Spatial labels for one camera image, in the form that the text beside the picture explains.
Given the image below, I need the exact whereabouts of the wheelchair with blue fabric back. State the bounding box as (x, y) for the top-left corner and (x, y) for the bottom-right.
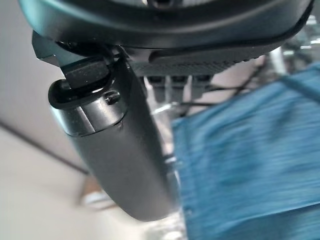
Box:
(149, 14), (320, 240)

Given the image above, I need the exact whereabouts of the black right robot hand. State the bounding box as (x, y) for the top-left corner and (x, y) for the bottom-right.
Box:
(17, 0), (315, 222)

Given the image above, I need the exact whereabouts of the black cable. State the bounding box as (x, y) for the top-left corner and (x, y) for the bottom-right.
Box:
(178, 67), (261, 118)

